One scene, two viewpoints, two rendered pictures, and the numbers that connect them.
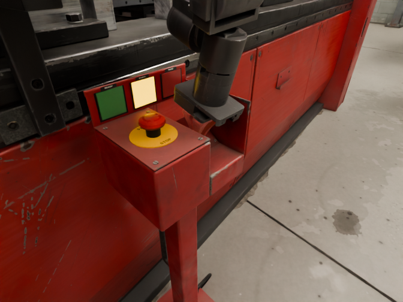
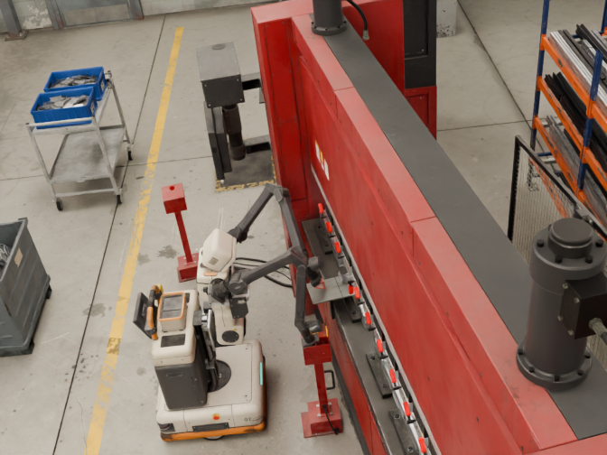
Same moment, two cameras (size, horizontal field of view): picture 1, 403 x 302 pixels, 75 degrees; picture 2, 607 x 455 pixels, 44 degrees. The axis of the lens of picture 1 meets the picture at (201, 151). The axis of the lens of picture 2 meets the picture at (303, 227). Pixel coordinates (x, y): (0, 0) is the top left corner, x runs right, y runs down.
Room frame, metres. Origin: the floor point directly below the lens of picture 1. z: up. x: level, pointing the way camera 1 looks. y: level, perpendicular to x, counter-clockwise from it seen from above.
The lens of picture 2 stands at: (2.53, -2.14, 3.93)
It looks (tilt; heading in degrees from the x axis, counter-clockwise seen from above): 37 degrees down; 134
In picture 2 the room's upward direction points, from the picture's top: 7 degrees counter-clockwise
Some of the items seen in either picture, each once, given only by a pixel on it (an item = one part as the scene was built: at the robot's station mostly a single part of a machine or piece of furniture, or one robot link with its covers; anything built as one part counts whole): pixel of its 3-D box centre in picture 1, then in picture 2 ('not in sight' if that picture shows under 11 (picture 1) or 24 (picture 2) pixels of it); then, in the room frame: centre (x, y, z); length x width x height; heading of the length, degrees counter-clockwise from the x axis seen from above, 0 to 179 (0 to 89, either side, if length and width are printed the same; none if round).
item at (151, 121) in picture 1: (153, 127); not in sight; (0.34, 0.07, 0.79); 0.04 x 0.04 x 0.04
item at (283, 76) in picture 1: (285, 76); not in sight; (1.17, -0.39, 0.59); 0.15 x 0.02 x 0.07; 143
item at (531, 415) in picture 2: not in sight; (379, 162); (0.97, -0.04, 2.23); 3.00 x 0.10 x 0.14; 143
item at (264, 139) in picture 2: not in sight; (266, 153); (-0.74, 0.94, 1.18); 0.40 x 0.24 x 0.07; 143
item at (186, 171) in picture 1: (174, 137); (315, 340); (0.38, 0.05, 0.75); 0.20 x 0.16 x 0.18; 136
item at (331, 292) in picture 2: not in sight; (331, 289); (0.37, 0.25, 1.00); 0.26 x 0.18 x 0.01; 53
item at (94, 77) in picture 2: not in sight; (76, 86); (-3.40, 1.19, 0.92); 0.50 x 0.36 x 0.18; 42
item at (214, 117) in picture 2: not in sight; (219, 138); (-0.85, 0.64, 1.42); 0.45 x 0.12 x 0.36; 139
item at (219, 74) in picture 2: not in sight; (228, 118); (-0.84, 0.74, 1.53); 0.51 x 0.25 x 0.85; 139
